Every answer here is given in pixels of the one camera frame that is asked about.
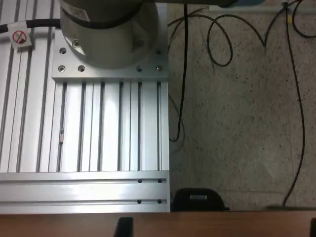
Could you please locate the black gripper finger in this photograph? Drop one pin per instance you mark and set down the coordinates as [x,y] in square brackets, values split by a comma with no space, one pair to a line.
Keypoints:
[124,228]
[313,228]

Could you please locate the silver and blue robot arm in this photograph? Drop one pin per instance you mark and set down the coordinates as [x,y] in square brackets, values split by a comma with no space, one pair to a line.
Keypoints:
[108,32]

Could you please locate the aluminium extrusion robot stand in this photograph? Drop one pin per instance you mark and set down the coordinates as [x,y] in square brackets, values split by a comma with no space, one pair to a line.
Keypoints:
[98,192]

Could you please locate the small metal slot nut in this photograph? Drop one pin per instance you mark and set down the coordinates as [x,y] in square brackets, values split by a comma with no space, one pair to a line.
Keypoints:
[61,135]

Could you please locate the white warning label tag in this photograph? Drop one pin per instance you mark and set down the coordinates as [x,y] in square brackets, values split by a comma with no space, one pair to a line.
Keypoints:
[21,38]

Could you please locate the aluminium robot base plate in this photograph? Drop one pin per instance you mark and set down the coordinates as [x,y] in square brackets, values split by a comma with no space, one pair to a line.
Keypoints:
[111,74]

